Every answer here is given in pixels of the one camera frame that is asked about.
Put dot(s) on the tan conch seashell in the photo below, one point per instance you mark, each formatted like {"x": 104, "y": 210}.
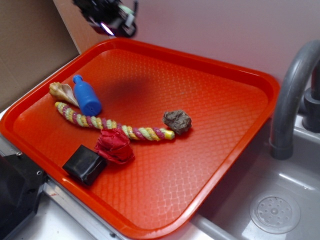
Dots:
{"x": 63, "y": 92}

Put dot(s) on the crumpled red paper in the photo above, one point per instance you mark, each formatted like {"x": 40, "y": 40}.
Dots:
{"x": 114, "y": 146}

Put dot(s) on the brown rock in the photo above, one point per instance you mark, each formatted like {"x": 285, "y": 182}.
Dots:
{"x": 178, "y": 121}

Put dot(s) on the red plastic tray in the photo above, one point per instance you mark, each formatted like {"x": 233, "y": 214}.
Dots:
{"x": 161, "y": 189}

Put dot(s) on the grey faucet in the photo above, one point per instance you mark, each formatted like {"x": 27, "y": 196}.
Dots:
{"x": 300, "y": 89}

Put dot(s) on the round sink drain strainer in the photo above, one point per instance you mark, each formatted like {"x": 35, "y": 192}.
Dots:
{"x": 274, "y": 212}

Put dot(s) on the brown cardboard panel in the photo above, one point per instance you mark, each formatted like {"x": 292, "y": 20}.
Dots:
{"x": 34, "y": 43}

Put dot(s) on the black leather wallet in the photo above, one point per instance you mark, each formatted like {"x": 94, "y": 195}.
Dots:
{"x": 85, "y": 165}

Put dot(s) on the multicoloured twisted rope toy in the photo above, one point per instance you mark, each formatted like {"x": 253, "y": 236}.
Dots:
{"x": 93, "y": 122}

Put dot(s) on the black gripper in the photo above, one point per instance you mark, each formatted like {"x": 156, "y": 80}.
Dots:
{"x": 109, "y": 17}

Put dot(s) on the blue toy bottle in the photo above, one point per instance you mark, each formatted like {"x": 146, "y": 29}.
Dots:
{"x": 88, "y": 102}

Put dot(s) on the grey sink basin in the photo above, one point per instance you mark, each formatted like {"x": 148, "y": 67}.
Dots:
{"x": 225, "y": 215}

